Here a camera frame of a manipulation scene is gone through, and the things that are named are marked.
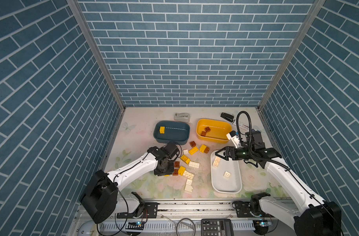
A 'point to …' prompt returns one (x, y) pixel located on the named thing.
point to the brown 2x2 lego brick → (203, 133)
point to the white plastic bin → (226, 176)
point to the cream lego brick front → (189, 187)
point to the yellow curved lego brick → (185, 159)
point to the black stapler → (227, 117)
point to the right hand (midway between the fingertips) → (219, 152)
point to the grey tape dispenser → (184, 117)
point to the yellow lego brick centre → (181, 170)
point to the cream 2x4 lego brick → (217, 161)
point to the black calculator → (216, 227)
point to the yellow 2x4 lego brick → (193, 150)
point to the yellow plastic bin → (213, 131)
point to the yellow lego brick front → (166, 175)
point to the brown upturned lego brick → (207, 129)
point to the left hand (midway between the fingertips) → (170, 172)
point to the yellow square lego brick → (162, 130)
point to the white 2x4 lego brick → (194, 164)
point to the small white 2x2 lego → (226, 174)
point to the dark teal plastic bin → (178, 132)
